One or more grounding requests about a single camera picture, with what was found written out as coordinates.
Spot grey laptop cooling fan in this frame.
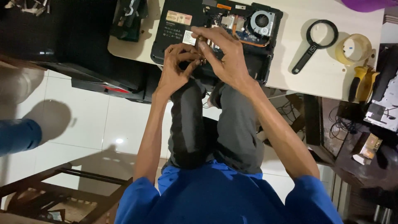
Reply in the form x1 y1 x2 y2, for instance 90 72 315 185
248 9 276 38

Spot yellowish tape roll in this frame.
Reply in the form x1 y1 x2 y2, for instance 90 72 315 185
335 33 373 66

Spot black computer case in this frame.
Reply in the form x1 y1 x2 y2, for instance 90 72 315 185
0 0 163 104

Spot dark wooden chair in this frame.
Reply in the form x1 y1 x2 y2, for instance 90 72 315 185
0 162 133 224

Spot person's grey trousers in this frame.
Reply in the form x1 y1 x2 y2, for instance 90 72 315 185
164 78 265 175

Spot person's right hand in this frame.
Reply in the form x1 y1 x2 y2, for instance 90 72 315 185
190 26 254 94

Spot small copper heatsink part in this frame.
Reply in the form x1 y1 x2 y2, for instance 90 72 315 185
195 35 208 66

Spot dark wooden side table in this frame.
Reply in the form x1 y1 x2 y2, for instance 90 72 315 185
304 93 398 200

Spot black laptop cover part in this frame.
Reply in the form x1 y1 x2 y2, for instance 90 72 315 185
110 0 149 43

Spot tangle of black cables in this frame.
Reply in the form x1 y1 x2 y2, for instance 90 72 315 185
328 105 361 141

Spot person's left hand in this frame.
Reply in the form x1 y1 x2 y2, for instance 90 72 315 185
155 43 203 99

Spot purple plastic object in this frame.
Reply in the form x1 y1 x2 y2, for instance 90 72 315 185
340 0 398 13

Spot dismantled silver laptop chassis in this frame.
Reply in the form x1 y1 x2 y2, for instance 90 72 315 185
363 45 398 133

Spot black magnifying glass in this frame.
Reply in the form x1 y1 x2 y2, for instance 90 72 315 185
291 19 339 75

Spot person's blue shirt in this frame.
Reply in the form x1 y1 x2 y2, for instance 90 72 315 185
114 160 344 224

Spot black yellow handled screwdriver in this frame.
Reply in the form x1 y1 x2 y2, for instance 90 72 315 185
348 65 368 103

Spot small brown cardboard box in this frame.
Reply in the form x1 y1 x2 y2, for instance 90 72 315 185
353 133 383 166

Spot opened black laptop base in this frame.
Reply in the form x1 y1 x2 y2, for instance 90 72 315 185
150 0 284 86

